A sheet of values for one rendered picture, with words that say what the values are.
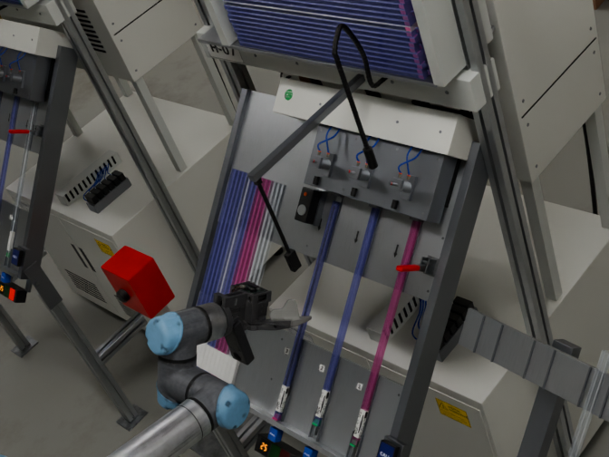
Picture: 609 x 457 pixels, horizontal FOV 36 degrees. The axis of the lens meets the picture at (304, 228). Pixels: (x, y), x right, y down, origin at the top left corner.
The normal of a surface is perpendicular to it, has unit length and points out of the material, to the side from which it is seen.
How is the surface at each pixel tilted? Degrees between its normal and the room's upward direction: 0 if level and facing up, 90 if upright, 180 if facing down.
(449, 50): 90
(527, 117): 90
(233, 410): 90
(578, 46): 90
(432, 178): 43
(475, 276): 0
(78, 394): 0
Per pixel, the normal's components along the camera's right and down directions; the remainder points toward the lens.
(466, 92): -0.64, 0.63
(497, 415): 0.70, 0.26
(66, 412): -0.31, -0.73
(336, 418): -0.66, -0.11
